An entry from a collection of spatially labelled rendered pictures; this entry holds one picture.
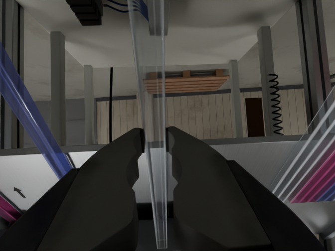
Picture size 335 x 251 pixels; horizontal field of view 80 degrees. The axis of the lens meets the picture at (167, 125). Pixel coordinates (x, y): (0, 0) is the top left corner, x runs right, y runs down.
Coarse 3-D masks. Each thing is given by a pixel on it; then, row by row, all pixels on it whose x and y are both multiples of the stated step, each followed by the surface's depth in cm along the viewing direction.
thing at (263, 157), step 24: (96, 144) 28; (216, 144) 23; (240, 144) 23; (264, 144) 23; (288, 144) 24; (0, 168) 23; (24, 168) 24; (48, 168) 24; (144, 168) 25; (168, 168) 25; (264, 168) 27; (0, 192) 26; (24, 192) 27; (144, 192) 29; (168, 192) 29; (0, 216) 31; (144, 216) 34; (312, 216) 39
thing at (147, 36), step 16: (128, 0) 8; (144, 0) 8; (160, 0) 8; (144, 16) 8; (160, 16) 8; (144, 32) 8; (160, 32) 8; (144, 48) 9; (160, 48) 9; (144, 64) 9; (160, 64) 9; (144, 80) 10; (160, 80) 10; (144, 96) 10; (160, 96) 10; (144, 112) 11; (160, 112) 11; (144, 128) 12; (160, 128) 12; (160, 144) 13; (160, 160) 14; (160, 176) 15; (160, 192) 17; (160, 208) 19; (160, 224) 21; (160, 240) 25
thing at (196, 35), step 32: (32, 0) 48; (64, 0) 48; (192, 0) 50; (224, 0) 51; (256, 0) 51; (288, 0) 52; (64, 32) 62; (96, 32) 62; (128, 32) 63; (192, 32) 65; (224, 32) 66; (256, 32) 67; (96, 64) 87; (128, 64) 89; (192, 64) 93
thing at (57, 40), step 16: (64, 48) 63; (64, 64) 63; (272, 64) 63; (64, 80) 62; (112, 80) 96; (64, 96) 62; (272, 96) 62; (64, 112) 61; (240, 112) 89; (64, 128) 61; (240, 128) 88; (272, 128) 61; (64, 144) 60
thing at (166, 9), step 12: (72, 0) 40; (84, 0) 40; (96, 0) 44; (108, 0) 45; (168, 0) 43; (84, 12) 44; (96, 12) 44; (168, 12) 47; (84, 24) 48; (96, 24) 48
